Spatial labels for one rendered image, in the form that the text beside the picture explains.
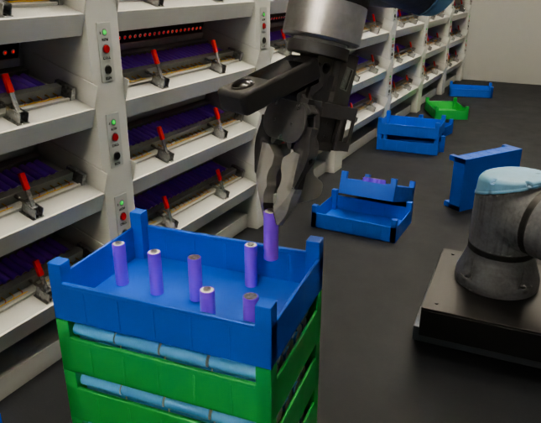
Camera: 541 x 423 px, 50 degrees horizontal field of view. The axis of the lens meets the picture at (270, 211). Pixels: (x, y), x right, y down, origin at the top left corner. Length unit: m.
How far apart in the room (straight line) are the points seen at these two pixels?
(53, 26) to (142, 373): 0.72
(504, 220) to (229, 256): 0.69
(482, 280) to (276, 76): 0.90
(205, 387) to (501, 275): 0.85
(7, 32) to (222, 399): 0.75
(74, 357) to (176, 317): 0.19
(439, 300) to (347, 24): 0.85
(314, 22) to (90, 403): 0.57
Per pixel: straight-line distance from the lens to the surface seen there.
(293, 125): 0.66
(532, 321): 1.38
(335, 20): 0.66
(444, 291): 1.42
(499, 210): 1.36
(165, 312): 0.70
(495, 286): 1.42
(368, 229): 1.97
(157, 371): 0.76
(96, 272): 0.86
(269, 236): 0.70
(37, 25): 1.21
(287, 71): 0.64
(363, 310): 1.57
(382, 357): 1.40
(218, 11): 1.69
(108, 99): 1.34
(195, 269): 0.77
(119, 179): 1.39
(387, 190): 2.05
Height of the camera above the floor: 0.81
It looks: 22 degrees down
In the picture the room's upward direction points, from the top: straight up
